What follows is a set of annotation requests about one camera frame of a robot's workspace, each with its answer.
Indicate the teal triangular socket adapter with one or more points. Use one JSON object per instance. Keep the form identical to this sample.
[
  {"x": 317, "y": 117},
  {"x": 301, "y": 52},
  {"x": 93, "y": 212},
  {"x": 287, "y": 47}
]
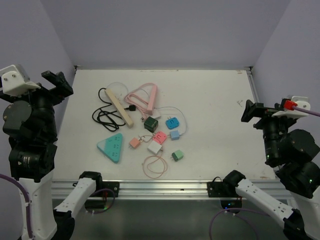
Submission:
[{"x": 111, "y": 147}]

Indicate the aluminium front rail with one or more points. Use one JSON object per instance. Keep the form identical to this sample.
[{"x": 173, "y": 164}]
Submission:
[{"x": 184, "y": 189}]

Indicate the white charger plug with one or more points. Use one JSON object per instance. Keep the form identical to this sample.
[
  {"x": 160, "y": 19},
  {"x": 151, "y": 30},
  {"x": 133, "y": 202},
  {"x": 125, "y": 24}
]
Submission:
[{"x": 156, "y": 114}]

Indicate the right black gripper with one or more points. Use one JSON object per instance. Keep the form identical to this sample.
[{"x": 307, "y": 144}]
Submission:
[{"x": 258, "y": 109}]

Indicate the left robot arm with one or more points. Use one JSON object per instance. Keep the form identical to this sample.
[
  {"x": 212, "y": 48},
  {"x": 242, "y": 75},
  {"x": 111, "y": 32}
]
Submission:
[{"x": 29, "y": 122}]

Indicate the dark green cube plug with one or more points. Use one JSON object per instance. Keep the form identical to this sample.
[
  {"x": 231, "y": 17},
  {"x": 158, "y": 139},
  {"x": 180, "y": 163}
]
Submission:
[{"x": 150, "y": 123}]

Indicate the beige power strip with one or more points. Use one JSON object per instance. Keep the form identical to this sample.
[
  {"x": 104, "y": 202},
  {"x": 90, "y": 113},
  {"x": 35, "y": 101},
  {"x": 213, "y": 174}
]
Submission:
[{"x": 120, "y": 109}]

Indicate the mint green plug adapter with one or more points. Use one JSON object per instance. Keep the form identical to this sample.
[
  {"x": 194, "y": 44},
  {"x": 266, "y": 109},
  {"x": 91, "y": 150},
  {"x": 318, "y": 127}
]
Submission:
[{"x": 177, "y": 155}]

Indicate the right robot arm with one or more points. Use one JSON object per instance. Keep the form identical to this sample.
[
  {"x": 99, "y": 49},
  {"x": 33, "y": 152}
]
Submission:
[{"x": 293, "y": 153}]

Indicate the pink plug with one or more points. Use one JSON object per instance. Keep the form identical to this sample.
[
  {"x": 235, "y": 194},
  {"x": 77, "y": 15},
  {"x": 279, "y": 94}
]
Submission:
[{"x": 134, "y": 143}]

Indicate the white usb charger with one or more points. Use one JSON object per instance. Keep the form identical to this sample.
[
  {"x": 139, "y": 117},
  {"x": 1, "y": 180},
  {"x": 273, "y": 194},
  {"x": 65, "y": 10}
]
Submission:
[{"x": 154, "y": 147}]

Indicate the blue plug adapter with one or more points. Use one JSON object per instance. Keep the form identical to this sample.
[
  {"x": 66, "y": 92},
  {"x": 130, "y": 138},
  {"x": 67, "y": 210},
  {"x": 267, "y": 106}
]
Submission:
[{"x": 174, "y": 135}]

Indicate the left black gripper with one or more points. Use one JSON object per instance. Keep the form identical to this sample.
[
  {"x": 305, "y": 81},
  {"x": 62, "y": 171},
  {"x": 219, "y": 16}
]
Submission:
[{"x": 62, "y": 89}]

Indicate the pink plug adapter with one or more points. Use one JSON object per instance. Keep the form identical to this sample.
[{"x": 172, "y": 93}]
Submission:
[{"x": 160, "y": 137}]

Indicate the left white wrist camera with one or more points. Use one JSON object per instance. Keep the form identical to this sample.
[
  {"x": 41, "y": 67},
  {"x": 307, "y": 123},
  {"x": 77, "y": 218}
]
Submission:
[{"x": 15, "y": 81}]

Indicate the teal plug adapter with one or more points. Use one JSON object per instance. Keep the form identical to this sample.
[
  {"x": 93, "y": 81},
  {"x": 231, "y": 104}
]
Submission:
[{"x": 172, "y": 123}]

